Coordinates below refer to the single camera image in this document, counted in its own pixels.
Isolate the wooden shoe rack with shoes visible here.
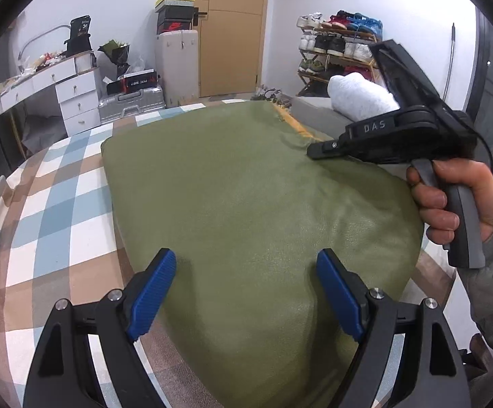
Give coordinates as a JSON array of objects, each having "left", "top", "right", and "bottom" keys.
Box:
[{"left": 295, "top": 8, "right": 385, "bottom": 98}]

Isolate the person's right hand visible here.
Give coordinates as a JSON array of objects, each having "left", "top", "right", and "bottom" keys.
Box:
[{"left": 405, "top": 159, "right": 493, "bottom": 256}]

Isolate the white hard suitcase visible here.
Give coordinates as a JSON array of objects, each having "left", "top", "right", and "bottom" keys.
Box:
[{"left": 155, "top": 30, "right": 200, "bottom": 107}]

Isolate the wooden door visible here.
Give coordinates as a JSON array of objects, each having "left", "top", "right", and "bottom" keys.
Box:
[{"left": 187, "top": 0, "right": 270, "bottom": 98}]

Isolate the green wrapped bouquet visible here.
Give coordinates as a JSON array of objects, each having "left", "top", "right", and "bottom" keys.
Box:
[{"left": 98, "top": 39, "right": 132, "bottom": 79}]

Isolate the checked bed sheet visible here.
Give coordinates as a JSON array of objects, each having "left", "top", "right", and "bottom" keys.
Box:
[{"left": 0, "top": 98, "right": 459, "bottom": 408}]

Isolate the silver hard suitcase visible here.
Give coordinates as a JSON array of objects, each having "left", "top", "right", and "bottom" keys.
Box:
[{"left": 98, "top": 85, "right": 166, "bottom": 126}]

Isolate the grey pole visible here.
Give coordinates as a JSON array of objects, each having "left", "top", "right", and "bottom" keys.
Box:
[{"left": 444, "top": 21, "right": 457, "bottom": 98}]

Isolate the grey fabric cover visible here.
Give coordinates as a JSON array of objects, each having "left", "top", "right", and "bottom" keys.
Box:
[{"left": 21, "top": 113, "right": 66, "bottom": 149}]

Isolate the black paper bag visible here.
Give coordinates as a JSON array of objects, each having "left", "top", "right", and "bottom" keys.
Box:
[{"left": 64, "top": 17, "right": 94, "bottom": 58}]

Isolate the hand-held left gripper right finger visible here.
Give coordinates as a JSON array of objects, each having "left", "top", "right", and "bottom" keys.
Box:
[{"left": 316, "top": 247, "right": 472, "bottom": 408}]

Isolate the white rolled towel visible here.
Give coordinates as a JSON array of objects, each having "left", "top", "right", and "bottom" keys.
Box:
[{"left": 327, "top": 72, "right": 400, "bottom": 122}]

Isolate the desk clutter pile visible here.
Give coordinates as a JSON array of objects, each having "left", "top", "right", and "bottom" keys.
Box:
[{"left": 0, "top": 51, "right": 77, "bottom": 92}]

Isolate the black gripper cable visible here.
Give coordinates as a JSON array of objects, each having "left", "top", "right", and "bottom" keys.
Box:
[{"left": 459, "top": 110, "right": 493, "bottom": 171}]

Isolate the arched metal frame mirror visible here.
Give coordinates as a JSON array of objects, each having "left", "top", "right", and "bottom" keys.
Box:
[{"left": 18, "top": 25, "right": 75, "bottom": 62}]

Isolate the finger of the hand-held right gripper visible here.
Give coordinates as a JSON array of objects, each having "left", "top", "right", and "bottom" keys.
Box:
[{"left": 306, "top": 134, "right": 357, "bottom": 161}]

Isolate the white desk with drawers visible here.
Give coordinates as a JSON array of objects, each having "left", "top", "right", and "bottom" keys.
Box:
[{"left": 0, "top": 51, "right": 103, "bottom": 137}]

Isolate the olive green jacket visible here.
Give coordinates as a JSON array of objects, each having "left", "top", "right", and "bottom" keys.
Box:
[{"left": 101, "top": 101, "right": 425, "bottom": 408}]

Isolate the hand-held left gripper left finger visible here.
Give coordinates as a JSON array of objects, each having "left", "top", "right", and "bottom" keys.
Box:
[{"left": 22, "top": 247, "right": 178, "bottom": 408}]

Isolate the black red box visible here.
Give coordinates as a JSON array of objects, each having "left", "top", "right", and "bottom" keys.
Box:
[{"left": 107, "top": 70, "right": 162, "bottom": 96}]

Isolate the floor clutter pile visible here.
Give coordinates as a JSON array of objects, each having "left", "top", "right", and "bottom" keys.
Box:
[{"left": 252, "top": 85, "right": 292, "bottom": 107}]

